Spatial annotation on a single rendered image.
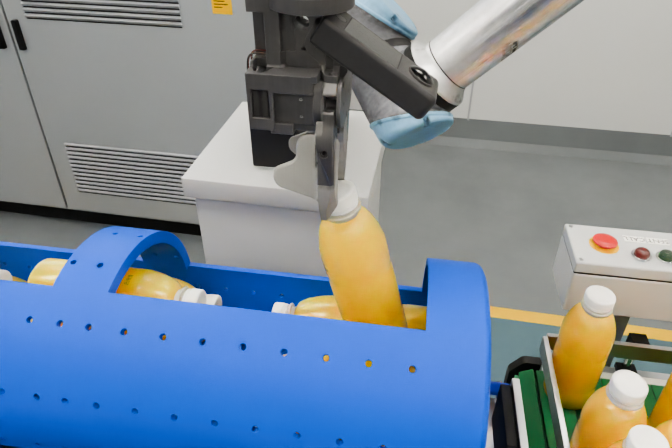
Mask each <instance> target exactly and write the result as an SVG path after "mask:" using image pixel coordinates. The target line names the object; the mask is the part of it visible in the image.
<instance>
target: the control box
mask: <svg viewBox="0 0 672 448"><path fill-rule="evenodd" d="M597 233H606V234H609V235H611V236H613V237H615V238H616V239H617V241H618V245H617V247H616V248H613V249H604V248H601V247H599V246H598V245H596V244H595V243H594V241H593V236H594V235H595V234H597ZM623 236H625V237H623ZM626 237H627V238H626ZM630 237H631V238H632V237H633V238H636V239H637V241H636V239H635V240H634V239H633V238H632V240H633V241H632V240H631V238H630ZM641 238H643V239H644V240H645V241H644V240H643V239H641ZM627 239H628V240H627ZM649 239H650V241H651V242H650V241H649ZM653 239H654V241H653ZM655 240H656V241H657V242H656V241H655ZM658 240H659V242H660V241H662V240H663V241H664V240H667V241H666V242H665V241H664V243H665V244H663V242H660V243H658ZM642 241H643V242H642ZM654 242H655V243H654ZM667 242H668V243H669V244H666V243H667ZM637 247H645V248H647V249H648V250H649V251H650V257H649V258H647V259H642V258H639V257H637V256H636V255H635V254H634V250H635V249H636V248H637ZM662 249H669V250H671V251H672V234H671V233H660V232H649V231H638V230H627V229H616V228H605V227H594V226H583V225H572V224H565V226H564V230H563V235H562V237H561V241H560V244H559V248H558V251H557V255H556V259H555V262H554V266H553V274H554V278H555V282H556V286H557V290H558V294H559V298H560V302H561V307H562V309H564V310H570V309H571V308H572V307H573V306H574V305H576V304H577V303H579V302H581V300H582V299H583V298H584V294H585V291H586V289H587V288H588V287H590V286H593V285H598V286H603V287H606V288H608V289H609V290H611V291H612V292H613V293H614V294H615V296H616V302H615V305H614V307H613V313H612V314H613V315H617V316H626V317H635V318H644V319H653V320H662V321H671V322H672V261H666V260H663V259H661V258H660V257H659V255H658V254H659V252H660V251H661V250H662Z"/></svg>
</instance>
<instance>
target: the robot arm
mask: <svg viewBox="0 0 672 448"><path fill-rule="evenodd" d="M583 1H584V0H480V1H479V2H477V3H476V4H475V5H474V6H472V7H471V8H470V9H469V10H468V11H466V12H465V13H464V14H463V15H462V16H460V17H459V18H458V19H457V20H456V21H454V22H453V23H452V24H451V25H449V26H448V27H447V28H446V29H445V30H443V31H442V32H441V33H440V34H439V35H437V36H436V37H435V38H434V39H433V40H431V41H429V42H428V41H419V40H416V41H414V42H413V43H412V44H411V42H410V41H411V40H414V39H415V37H416V36H417V35H418V31H417V28H416V26H415V24H414V23H413V22H412V20H411V19H410V17H409V16H408V15H407V14H406V13H405V11H404V10H403V9H402V8H401V7H400V6H399V5H398V4H397V3H396V2H395V1H394V0H245V7H246V12H252V15H253V28H254V41H255V49H254V50H253V51H252V52H251V53H250V54H249V55H248V57H247V71H246V72H245V83H246V94H247V105H248V116H249V127H250V129H258V130H270V131H271V133H273V134H285V135H293V134H294V132H295V130H303V131H306V132H303V133H300V134H298V135H295V136H292V137H291V138H290V139H289V148H290V150H291V151H292V152H293V153H294V154H296V157H295V158H294V159H293V160H291V161H289V162H286V163H283V164H281V165H278V166H277V167H276V168H275V169H274V173H273V178H274V181H275V183H276V184H277V185H278V186H280V187H281V188H284V189H287V190H290V191H293V192H296V193H299V194H302V195H305V196H308V197H311V198H313V199H315V200H316V201H317V202H318V205H319V213H320V218H321V220H323V221H327V220H328V219H329V217H330V216H331V214H332V213H333V212H334V210H335V209H336V207H337V205H338V180H345V170H346V159H347V141H348V130H349V108H350V102H351V93H352V90H353V92H354V94H355V96H356V98H357V100H358V102H359V104H360V106H361V108H362V110H363V112H364V114H365V116H366V118H367V120H368V122H369V124H370V125H369V127H370V129H372V130H373V131H374V133H375V135H376V137H377V138H378V140H379V142H380V143H381V144H382V145H383V146H384V147H386V148H389V149H403V148H408V147H412V146H415V145H418V144H421V143H424V142H426V141H429V140H431V139H433V138H435V137H437V136H439V135H441V134H442V133H444V132H445V131H447V130H448V129H449V128H450V127H451V126H452V125H453V122H454V120H453V114H452V113H450V112H451V111H452V110H453V109H454V108H456V107H457V106H459V105H460V104H461V103H462V102H463V97H464V90H465V88H466V87H467V86H469V85H470V84H471V83H473V82H474V81H475V80H477V79H478V78H480V77H481V76H482V75H484V74H485V73H486V72H488V71H489V70H490V69H492V68H493V67H494V66H496V65H497V64H499V63H500V62H501V61H503V60H504V59H505V58H507V57H508V56H509V55H511V54H512V53H513V52H515V51H516V50H518V49H519V48H520V47H522V46H523V45H524V44H526V43H527V42H528V41H530V40H531V39H532V38H534V37H535V36H537V35H538V34H539V33H541V32H542V31H543V30H545V29H546V28H547V27H549V26H550V25H552V24H553V23H554V22H556V21H557V20H558V19H560V18H561V17H562V16H564V15H565V14H566V13H568V12H569V11H571V10H572V9H573V8H575V7H576V6H577V5H579V4H580V3H581V2H583ZM303 16H306V17H307V18H308V20H307V19H305V18H304V17H303ZM254 51H255V52H254ZM253 54H256V55H255V56H254V57H253ZM250 56H251V61H250V67H249V59H250ZM256 67H257V70H256Z"/></svg>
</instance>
